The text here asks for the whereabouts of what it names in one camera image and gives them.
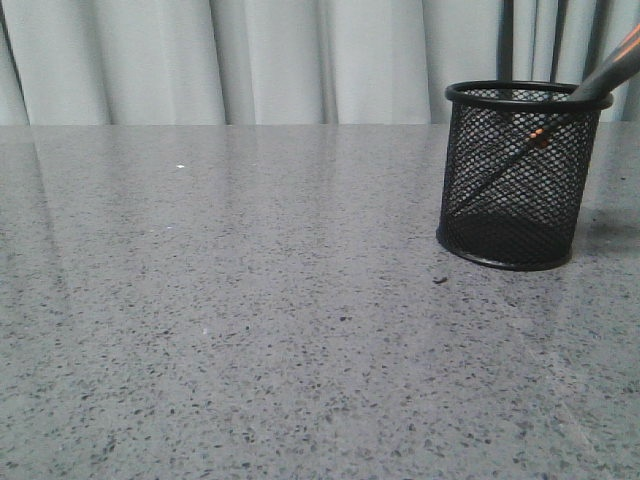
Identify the black metal stand frame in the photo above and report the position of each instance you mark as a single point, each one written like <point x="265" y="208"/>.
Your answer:
<point x="550" y="41"/>

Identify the black mesh pen bucket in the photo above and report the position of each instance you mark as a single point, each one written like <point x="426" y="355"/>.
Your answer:
<point x="525" y="220"/>

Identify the orange and grey scissors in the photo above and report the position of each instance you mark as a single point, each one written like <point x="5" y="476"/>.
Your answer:
<point x="619" y="66"/>

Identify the grey curtain backdrop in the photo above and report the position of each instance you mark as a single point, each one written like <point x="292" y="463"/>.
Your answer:
<point x="248" y="62"/>

